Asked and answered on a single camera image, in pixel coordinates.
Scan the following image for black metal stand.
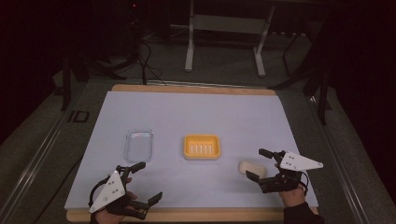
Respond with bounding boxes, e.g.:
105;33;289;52
60;50;128;112
269;31;336;126

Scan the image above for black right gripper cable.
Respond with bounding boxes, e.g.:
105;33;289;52
298;171;310;196

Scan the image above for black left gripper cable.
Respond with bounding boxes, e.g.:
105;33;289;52
88;178;110;207

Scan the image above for person's left hand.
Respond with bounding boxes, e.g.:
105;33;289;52
92;176;138;224

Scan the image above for clear plastic container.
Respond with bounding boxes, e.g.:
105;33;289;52
123;129;154;164

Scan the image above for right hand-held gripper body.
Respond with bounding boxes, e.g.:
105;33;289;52
259;150;324;194

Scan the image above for person's right hand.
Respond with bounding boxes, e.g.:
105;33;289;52
275;162;308;208

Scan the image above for pale blue table mat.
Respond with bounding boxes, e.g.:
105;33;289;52
64;91;319;210

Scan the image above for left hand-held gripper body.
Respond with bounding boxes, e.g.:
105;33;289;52
88;166;149;220

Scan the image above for metal floor rail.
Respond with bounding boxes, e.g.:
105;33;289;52
0;92;82;224
307;95;372;224

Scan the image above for yellow soap dish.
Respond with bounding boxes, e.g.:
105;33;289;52
182;133;222;161

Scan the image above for black floor cables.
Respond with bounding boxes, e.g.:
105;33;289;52
135;39;168;87

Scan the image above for cream soap bar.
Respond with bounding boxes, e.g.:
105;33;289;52
238;160;268;179

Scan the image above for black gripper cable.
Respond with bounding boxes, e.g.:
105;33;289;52
298;171;310;196
88;178;110;207

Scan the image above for white metal stand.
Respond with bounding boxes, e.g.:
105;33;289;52
184;0;276;78

